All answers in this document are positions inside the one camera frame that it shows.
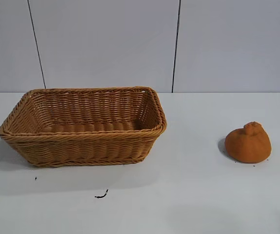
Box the brown woven wicker basket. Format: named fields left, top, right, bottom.
left=0, top=85, right=167, bottom=168

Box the small black curved scrap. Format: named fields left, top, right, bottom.
left=94, top=189, right=109, bottom=198

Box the orange knobbed citrus fruit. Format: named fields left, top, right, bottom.
left=224, top=121, right=272, bottom=164

